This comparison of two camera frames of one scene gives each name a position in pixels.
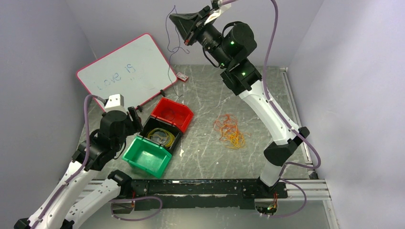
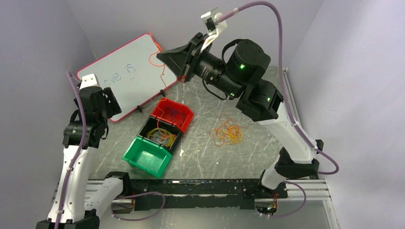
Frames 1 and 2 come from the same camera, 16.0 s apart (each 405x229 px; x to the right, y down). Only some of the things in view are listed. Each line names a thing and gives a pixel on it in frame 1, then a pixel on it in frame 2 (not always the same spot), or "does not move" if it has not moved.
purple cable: x=162 y=112 -> x=177 y=111
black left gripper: x=135 y=125 -> x=112 y=107
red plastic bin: x=175 y=112 does not move
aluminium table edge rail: x=303 y=145 does not move
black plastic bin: x=159 y=130 does not move
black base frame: x=227 y=194 does not move
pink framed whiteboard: x=137 y=70 does not move
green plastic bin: x=147 y=155 does not move
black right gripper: x=185 y=22 -> x=176 y=59
